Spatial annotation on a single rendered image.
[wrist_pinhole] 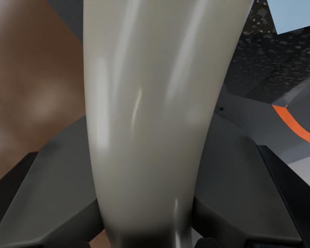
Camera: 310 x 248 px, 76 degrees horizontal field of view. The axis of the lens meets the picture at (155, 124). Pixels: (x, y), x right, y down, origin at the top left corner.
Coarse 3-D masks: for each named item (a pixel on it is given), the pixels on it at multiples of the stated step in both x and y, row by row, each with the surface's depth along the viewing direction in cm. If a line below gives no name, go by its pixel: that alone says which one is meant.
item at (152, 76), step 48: (96, 0) 3; (144, 0) 3; (192, 0) 3; (240, 0) 3; (96, 48) 3; (144, 48) 3; (192, 48) 3; (96, 96) 4; (144, 96) 3; (192, 96) 3; (96, 144) 4; (144, 144) 4; (192, 144) 4; (96, 192) 5; (144, 192) 4; (192, 192) 5; (144, 240) 5
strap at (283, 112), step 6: (276, 108) 105; (282, 108) 105; (282, 114) 107; (288, 114) 106; (288, 120) 109; (294, 120) 108; (294, 126) 111; (300, 126) 111; (300, 132) 113; (306, 132) 113; (306, 138) 115
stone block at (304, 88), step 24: (264, 0) 16; (264, 24) 17; (240, 48) 22; (264, 48) 20; (288, 48) 19; (240, 72) 29; (264, 72) 26; (288, 72) 24; (240, 96) 45; (264, 96) 38; (288, 96) 34
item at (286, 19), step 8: (272, 0) 15; (280, 0) 15; (288, 0) 15; (296, 0) 14; (304, 0) 14; (272, 8) 16; (280, 8) 15; (288, 8) 15; (296, 8) 15; (304, 8) 14; (272, 16) 16; (280, 16) 16; (288, 16) 15; (296, 16) 15; (304, 16) 15; (280, 24) 16; (288, 24) 16; (296, 24) 15; (304, 24) 15; (280, 32) 16
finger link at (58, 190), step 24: (48, 144) 8; (72, 144) 8; (48, 168) 7; (72, 168) 7; (24, 192) 6; (48, 192) 6; (72, 192) 6; (24, 216) 6; (48, 216) 6; (72, 216) 6; (96, 216) 6; (0, 240) 5; (24, 240) 5; (48, 240) 5; (72, 240) 6
